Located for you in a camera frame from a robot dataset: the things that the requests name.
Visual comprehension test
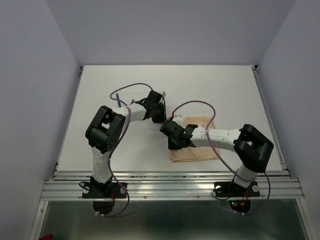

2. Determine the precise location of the green handled fork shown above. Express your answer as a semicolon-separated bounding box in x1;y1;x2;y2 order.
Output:
115;93;122;108

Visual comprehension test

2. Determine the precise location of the aluminium mounting rail frame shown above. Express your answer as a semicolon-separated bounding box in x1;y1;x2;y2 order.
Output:
29;64;316;240

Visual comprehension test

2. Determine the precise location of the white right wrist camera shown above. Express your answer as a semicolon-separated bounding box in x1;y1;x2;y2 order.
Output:
172;115;184;126

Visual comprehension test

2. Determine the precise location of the beige cloth napkin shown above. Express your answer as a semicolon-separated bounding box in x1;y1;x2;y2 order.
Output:
170;115;218;163

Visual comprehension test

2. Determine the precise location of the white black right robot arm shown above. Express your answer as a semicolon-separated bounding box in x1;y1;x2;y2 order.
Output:
160;119;274;195

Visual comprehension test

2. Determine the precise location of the red object at bottom edge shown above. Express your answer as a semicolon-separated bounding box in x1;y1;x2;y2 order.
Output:
38;234;54;240

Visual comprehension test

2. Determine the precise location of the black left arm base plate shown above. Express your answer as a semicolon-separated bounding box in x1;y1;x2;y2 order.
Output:
78;181;127;199

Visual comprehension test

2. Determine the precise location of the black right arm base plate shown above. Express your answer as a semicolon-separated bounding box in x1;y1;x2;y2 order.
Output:
213;181;260;198

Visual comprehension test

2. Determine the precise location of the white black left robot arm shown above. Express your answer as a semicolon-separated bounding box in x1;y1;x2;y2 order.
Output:
85;90;167;197

